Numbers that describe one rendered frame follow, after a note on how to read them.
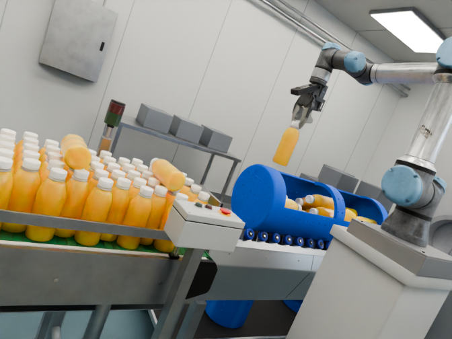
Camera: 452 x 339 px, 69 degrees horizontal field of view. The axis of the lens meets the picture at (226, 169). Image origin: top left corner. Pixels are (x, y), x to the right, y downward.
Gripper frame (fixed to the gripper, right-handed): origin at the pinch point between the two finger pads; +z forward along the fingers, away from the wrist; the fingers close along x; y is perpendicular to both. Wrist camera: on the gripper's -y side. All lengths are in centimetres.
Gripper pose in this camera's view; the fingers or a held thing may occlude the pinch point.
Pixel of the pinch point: (295, 124)
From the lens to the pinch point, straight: 144.8
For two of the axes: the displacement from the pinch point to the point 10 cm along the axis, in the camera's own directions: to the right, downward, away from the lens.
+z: -3.7, 9.2, 1.5
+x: -4.8, -3.2, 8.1
